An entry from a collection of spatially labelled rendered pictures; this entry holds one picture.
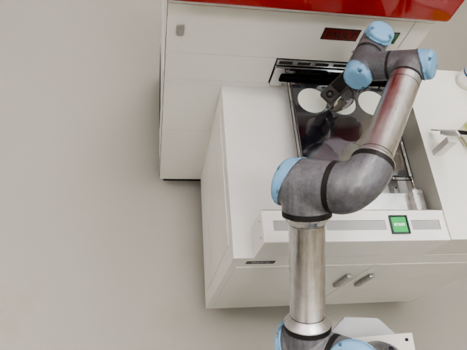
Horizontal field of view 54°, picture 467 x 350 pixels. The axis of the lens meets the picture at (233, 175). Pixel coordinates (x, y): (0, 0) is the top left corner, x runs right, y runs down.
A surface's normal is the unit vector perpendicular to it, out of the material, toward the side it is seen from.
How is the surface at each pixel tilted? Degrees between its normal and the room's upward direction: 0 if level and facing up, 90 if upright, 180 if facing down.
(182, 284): 0
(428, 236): 0
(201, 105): 90
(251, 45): 90
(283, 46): 90
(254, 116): 0
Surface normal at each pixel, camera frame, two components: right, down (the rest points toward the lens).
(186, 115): 0.07, 0.89
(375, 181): 0.29, 0.07
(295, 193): -0.60, 0.21
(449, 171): 0.16, -0.45
